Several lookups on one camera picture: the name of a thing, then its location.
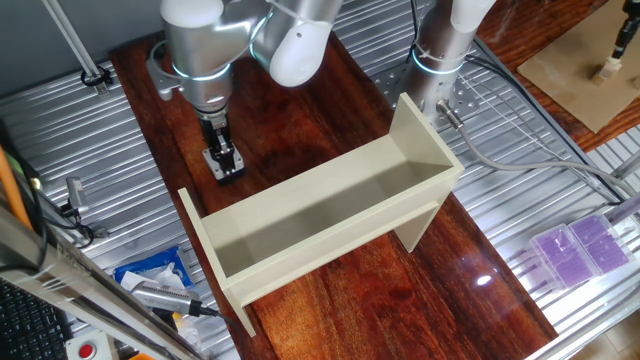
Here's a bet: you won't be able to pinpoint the black base cable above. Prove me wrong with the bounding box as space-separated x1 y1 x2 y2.
464 53 624 206

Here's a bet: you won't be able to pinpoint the long silver camera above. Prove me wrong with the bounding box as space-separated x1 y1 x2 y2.
130 280 204 318

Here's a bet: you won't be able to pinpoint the small silver camera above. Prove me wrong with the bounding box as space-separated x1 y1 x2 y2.
64 177 90 217

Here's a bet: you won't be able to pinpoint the blue tissue pack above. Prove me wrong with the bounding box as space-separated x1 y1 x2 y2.
113 245 195 294

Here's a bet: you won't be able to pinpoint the silver perforated base plate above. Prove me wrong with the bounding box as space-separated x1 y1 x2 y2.
372 49 484 131

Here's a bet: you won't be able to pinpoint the aluminium camera pole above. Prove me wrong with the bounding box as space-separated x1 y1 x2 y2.
40 0 110 97

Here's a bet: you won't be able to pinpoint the black cable by frame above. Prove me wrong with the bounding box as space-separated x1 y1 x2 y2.
0 119 51 274

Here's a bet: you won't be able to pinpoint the grey metal bar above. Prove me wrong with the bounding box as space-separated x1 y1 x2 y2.
612 149 640 181

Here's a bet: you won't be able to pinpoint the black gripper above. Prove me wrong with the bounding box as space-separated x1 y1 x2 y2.
198 112 239 175

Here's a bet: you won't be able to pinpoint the black clamp ring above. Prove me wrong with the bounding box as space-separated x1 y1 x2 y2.
79 63 115 90

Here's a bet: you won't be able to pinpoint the black keyboard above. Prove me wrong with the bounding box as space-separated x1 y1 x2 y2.
0 278 75 360

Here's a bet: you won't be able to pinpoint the glossy dark wooden board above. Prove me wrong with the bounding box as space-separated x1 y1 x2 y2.
108 0 559 360

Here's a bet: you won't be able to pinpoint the cream wooden shelf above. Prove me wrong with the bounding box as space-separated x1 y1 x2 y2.
177 92 465 339

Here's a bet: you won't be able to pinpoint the orange tube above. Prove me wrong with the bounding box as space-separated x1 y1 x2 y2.
0 145 35 232

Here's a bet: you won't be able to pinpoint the black neighbouring robot tool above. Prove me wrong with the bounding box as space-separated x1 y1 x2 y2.
612 0 640 61

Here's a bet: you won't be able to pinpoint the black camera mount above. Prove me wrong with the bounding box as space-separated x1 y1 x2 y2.
58 202 110 242

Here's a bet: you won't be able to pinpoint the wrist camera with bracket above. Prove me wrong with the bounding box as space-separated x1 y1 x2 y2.
146 40 185 102

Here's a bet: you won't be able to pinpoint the grey cable metal connector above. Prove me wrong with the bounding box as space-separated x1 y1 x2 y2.
435 98 640 201

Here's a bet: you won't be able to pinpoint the brown cardboard sheet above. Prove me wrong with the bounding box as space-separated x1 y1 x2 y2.
516 0 640 135

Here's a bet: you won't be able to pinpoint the grey box small red button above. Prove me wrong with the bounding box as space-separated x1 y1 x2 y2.
64 329 120 360

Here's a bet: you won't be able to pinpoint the black silver-camera cable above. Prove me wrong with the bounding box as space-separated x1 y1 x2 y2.
198 305 249 360

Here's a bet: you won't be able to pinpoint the wrapped aluminium frame bar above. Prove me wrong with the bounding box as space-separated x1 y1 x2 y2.
0 202 206 360

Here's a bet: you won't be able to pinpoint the clear box purple contents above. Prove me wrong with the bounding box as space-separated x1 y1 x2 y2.
568 213 637 275
528 223 601 292

